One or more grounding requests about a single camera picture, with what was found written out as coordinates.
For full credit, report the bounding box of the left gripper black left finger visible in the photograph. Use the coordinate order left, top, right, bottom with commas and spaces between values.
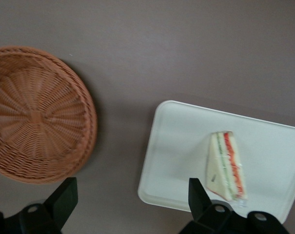
0, 177, 79, 234

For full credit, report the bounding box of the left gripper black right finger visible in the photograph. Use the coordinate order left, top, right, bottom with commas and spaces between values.
177, 177, 291, 234

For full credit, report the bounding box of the triangular sandwich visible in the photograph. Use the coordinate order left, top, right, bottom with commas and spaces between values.
205, 131, 249, 208

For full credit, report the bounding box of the beige rectangular tray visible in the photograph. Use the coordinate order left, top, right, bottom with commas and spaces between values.
137, 99, 295, 224

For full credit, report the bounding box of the brown round wicker basket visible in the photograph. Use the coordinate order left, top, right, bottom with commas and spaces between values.
0, 46, 98, 185

